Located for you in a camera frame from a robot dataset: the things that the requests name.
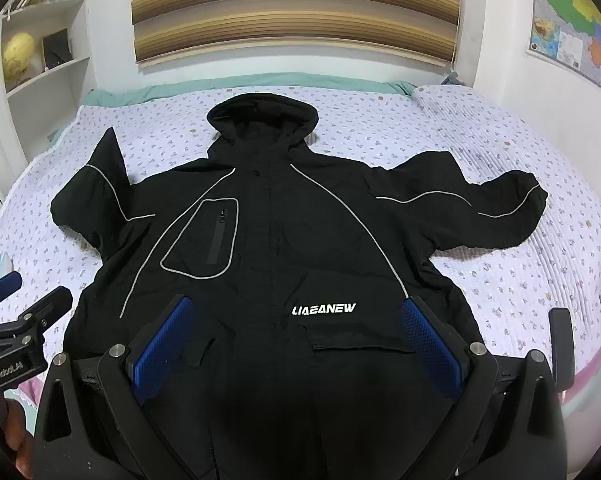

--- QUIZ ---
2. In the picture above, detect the blind pull cord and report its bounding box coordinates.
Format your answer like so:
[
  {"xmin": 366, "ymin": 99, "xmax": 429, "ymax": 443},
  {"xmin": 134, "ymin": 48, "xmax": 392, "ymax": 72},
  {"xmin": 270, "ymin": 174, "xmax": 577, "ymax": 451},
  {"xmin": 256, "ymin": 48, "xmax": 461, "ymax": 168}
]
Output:
[{"xmin": 449, "ymin": 0, "xmax": 464, "ymax": 63}]

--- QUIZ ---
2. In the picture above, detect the floral quilted bed cover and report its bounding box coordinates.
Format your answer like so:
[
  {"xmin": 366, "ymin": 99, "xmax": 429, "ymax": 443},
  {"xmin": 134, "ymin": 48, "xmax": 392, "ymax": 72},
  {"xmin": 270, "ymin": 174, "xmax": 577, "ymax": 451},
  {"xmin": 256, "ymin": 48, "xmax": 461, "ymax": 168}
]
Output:
[{"xmin": 0, "ymin": 85, "xmax": 601, "ymax": 401}]

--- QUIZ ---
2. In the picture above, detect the colourful wall map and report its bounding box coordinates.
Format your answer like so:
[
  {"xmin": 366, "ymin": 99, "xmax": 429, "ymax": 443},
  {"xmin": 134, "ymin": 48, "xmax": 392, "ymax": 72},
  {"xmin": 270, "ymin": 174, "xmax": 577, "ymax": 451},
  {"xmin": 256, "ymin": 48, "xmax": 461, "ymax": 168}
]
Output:
[{"xmin": 528, "ymin": 0, "xmax": 601, "ymax": 92}]

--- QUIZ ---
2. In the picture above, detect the mint green bed sheet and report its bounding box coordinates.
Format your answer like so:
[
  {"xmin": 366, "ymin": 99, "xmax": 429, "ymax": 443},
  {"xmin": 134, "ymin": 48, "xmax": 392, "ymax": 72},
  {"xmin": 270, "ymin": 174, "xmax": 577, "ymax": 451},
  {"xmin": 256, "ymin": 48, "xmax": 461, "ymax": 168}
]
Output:
[{"xmin": 50, "ymin": 79, "xmax": 421, "ymax": 146}]

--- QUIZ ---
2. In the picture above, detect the black hooded jacket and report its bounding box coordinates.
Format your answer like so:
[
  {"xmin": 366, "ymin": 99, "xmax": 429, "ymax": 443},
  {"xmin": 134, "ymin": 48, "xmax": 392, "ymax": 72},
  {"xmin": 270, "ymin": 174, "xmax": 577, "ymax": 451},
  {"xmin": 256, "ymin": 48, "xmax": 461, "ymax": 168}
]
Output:
[{"xmin": 50, "ymin": 94, "xmax": 549, "ymax": 480}]

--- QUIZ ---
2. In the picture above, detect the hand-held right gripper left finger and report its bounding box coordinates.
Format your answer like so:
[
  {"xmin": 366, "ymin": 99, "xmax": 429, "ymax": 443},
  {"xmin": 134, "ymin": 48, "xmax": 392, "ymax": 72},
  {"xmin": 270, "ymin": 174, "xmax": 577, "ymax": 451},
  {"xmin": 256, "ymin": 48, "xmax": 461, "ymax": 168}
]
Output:
[{"xmin": 33, "ymin": 294, "xmax": 195, "ymax": 480}]

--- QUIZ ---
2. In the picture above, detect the person's left hand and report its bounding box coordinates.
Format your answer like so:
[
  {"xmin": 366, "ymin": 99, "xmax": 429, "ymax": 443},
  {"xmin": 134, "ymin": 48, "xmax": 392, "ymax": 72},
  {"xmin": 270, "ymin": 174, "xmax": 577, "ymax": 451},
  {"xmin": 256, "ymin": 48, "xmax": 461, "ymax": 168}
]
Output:
[{"xmin": 3, "ymin": 399, "xmax": 35, "ymax": 479}]

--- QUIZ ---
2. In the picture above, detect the striped window blind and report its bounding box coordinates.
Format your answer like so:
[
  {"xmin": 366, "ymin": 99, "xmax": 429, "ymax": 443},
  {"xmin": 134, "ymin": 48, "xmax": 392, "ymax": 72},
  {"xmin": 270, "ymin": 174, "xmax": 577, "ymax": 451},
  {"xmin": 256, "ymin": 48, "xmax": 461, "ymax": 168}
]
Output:
[{"xmin": 130, "ymin": 0, "xmax": 462, "ymax": 68}]

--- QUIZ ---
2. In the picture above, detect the black box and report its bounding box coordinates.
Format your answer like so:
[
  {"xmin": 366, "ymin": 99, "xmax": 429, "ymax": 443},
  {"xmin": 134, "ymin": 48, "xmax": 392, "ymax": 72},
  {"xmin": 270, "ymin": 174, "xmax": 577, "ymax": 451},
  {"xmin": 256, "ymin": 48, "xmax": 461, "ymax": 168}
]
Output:
[{"xmin": 41, "ymin": 29, "xmax": 72, "ymax": 69}]

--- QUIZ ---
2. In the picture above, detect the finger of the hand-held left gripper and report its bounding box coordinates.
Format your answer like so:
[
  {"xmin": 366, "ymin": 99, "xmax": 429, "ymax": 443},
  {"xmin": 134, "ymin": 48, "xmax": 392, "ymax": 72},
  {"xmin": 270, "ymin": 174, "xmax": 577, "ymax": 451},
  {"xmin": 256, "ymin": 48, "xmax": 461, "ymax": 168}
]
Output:
[
  {"xmin": 0, "ymin": 271, "xmax": 23, "ymax": 328},
  {"xmin": 11, "ymin": 285, "xmax": 74, "ymax": 346}
]

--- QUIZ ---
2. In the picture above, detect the yellow globe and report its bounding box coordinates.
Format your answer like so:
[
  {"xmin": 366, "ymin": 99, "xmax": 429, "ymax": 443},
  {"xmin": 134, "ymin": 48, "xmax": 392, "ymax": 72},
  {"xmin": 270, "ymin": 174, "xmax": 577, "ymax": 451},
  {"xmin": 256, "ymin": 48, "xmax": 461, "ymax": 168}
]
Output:
[{"xmin": 1, "ymin": 31, "xmax": 35, "ymax": 90}]

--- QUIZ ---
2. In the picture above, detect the white bookshelf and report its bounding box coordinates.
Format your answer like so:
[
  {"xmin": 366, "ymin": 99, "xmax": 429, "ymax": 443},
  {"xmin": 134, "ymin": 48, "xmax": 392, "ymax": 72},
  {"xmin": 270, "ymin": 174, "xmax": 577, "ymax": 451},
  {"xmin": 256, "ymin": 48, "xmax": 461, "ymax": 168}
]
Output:
[{"xmin": 0, "ymin": 0, "xmax": 94, "ymax": 201}]

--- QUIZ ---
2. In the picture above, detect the pink bed skirt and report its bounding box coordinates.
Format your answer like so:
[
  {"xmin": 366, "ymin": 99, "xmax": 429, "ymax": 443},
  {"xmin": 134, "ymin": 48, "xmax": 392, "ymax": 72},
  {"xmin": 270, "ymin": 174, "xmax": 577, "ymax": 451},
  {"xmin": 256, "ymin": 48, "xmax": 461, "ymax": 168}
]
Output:
[{"xmin": 10, "ymin": 330, "xmax": 601, "ymax": 411}]

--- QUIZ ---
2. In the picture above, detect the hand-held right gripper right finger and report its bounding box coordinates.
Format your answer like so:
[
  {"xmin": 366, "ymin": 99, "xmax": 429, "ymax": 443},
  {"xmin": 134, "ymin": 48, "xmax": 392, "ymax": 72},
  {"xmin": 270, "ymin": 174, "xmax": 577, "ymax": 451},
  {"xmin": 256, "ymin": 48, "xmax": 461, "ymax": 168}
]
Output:
[{"xmin": 401, "ymin": 297, "xmax": 567, "ymax": 480}]

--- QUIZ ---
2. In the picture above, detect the black device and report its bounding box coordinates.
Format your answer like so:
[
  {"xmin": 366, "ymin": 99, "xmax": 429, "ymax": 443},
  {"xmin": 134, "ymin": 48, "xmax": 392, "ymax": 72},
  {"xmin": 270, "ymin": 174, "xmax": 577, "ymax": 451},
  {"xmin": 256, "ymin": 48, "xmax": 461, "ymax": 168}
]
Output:
[{"xmin": 549, "ymin": 308, "xmax": 577, "ymax": 378}]

